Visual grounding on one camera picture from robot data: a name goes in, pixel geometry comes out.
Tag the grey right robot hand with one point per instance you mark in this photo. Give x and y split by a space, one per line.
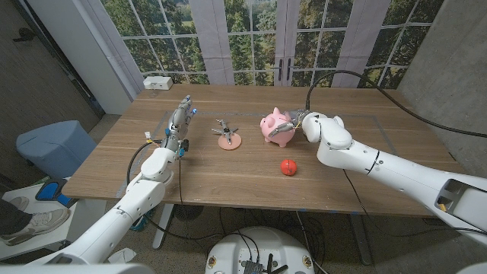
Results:
298 118

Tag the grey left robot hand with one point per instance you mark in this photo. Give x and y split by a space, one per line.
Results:
177 123

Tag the pink plastic piggy bank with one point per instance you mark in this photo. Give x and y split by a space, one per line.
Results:
277 135

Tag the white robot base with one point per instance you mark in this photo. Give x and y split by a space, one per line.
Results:
258 247

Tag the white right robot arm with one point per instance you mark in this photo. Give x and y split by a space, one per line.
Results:
380 163

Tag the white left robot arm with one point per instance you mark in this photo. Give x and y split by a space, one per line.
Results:
133 201

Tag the red ball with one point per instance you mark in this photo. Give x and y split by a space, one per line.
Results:
288 167

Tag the white box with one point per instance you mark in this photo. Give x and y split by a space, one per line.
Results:
158 82

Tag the toy airplane on round stand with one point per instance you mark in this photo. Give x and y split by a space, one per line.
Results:
229 141

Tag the dark round fan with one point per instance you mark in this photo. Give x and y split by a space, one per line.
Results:
188 211

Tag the printed window backdrop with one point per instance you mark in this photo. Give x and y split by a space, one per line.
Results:
243 42

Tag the white table leg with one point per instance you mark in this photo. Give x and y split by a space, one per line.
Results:
163 228

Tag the teal plastic object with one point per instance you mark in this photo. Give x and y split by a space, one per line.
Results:
142 224

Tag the blue-grey bin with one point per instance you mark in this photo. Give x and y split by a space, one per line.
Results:
53 146

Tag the white platform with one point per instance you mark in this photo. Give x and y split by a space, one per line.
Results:
81 217

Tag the grey table leg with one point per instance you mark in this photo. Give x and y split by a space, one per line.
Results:
361 239

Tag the crumpled white tissue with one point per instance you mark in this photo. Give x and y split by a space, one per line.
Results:
121 255

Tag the blue and black foot pedal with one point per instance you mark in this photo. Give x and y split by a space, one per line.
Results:
47 191

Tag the grey sneaker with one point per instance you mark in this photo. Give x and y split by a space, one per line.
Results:
38 225

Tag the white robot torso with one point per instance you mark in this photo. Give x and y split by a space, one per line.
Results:
76 269

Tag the dark trouser leg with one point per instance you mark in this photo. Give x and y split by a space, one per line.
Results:
11 218

